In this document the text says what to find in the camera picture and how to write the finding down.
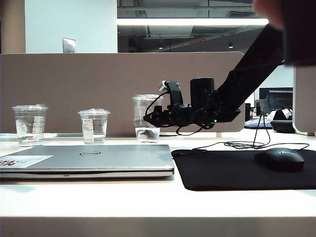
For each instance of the dark computer monitor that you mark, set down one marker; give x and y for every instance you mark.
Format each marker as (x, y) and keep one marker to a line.
(281, 98)

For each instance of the tall clear plastic cup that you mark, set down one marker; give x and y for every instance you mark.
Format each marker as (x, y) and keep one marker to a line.
(148, 135)

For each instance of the red ceiling sign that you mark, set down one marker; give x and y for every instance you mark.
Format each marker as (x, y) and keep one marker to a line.
(197, 42)

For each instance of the black round pouch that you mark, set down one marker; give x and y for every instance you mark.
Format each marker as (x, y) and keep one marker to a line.
(281, 124)

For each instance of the silver Dell laptop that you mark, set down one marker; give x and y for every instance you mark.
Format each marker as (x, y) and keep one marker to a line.
(111, 160)

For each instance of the black computer mouse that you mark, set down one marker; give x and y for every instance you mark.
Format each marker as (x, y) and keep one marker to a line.
(279, 159)

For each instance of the brown white-edged desk partition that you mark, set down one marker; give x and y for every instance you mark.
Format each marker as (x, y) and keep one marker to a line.
(304, 98)

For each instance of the large brown desk partition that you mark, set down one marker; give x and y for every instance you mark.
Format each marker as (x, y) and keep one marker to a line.
(86, 81)

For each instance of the metal wall switch plate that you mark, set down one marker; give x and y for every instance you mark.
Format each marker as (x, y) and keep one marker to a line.
(69, 45)

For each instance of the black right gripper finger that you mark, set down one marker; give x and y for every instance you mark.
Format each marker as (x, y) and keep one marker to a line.
(156, 109)
(152, 119)

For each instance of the wide clear plastic cup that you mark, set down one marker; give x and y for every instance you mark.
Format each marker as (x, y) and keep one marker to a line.
(29, 126)

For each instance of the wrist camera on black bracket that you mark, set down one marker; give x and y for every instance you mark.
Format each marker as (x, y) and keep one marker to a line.
(175, 92)

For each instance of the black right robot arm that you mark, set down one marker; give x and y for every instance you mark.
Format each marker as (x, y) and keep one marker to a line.
(247, 81)

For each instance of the long ceiling light strip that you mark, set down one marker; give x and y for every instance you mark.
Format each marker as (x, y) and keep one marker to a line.
(185, 21)

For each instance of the blue patterned cloth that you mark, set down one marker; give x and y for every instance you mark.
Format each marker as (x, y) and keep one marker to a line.
(256, 124)

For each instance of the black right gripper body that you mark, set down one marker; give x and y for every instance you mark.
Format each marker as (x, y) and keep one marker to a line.
(172, 116)

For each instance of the black mouse pad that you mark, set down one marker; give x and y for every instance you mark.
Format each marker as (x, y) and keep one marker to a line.
(222, 172)

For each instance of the small clear labelled plastic cup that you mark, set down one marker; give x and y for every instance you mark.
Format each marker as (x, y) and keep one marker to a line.
(95, 128)

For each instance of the black bottle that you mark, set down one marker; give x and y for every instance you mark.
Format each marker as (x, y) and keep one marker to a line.
(258, 108)

